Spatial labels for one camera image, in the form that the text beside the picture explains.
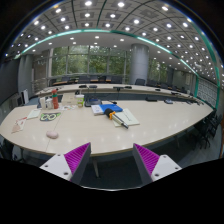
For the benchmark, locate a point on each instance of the pale green paper sheet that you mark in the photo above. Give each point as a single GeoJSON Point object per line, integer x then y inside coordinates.
{"type": "Point", "coordinates": [127, 117]}

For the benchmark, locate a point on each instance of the black office chair right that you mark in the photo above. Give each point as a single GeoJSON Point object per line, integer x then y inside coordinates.
{"type": "Point", "coordinates": [207, 128]}

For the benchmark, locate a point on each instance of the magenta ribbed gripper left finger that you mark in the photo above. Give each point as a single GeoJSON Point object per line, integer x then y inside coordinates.
{"type": "Point", "coordinates": [69, 166]}

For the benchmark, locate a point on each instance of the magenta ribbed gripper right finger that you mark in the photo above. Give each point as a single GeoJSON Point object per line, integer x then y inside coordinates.
{"type": "Point", "coordinates": [152, 166]}

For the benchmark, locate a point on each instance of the rear curved conference table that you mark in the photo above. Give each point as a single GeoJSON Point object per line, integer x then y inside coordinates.
{"type": "Point", "coordinates": [113, 88]}

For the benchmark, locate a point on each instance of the pink paper card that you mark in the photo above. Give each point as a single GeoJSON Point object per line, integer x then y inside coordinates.
{"type": "Point", "coordinates": [19, 125]}

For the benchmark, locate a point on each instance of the white box container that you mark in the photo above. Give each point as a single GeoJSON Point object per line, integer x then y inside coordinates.
{"type": "Point", "coordinates": [43, 102]}

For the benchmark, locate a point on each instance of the yellow black handheld tool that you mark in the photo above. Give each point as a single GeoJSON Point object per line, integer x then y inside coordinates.
{"type": "Point", "coordinates": [112, 116]}

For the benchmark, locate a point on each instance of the white cup green label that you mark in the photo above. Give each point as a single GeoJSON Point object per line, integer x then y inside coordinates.
{"type": "Point", "coordinates": [80, 100]}

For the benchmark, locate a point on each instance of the white paper sheet left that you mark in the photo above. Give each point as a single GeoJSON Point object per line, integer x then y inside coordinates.
{"type": "Point", "coordinates": [34, 114]}

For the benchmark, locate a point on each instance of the grey round pillar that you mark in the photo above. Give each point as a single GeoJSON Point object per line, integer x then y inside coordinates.
{"type": "Point", "coordinates": [139, 62]}

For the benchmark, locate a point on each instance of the owl-eye mouse pad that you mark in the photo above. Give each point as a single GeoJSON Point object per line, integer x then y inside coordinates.
{"type": "Point", "coordinates": [49, 116]}

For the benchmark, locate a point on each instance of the white book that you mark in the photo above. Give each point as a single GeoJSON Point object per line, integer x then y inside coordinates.
{"type": "Point", "coordinates": [97, 110]}

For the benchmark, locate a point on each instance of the orange red bottle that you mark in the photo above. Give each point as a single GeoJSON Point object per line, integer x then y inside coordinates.
{"type": "Point", "coordinates": [55, 99]}

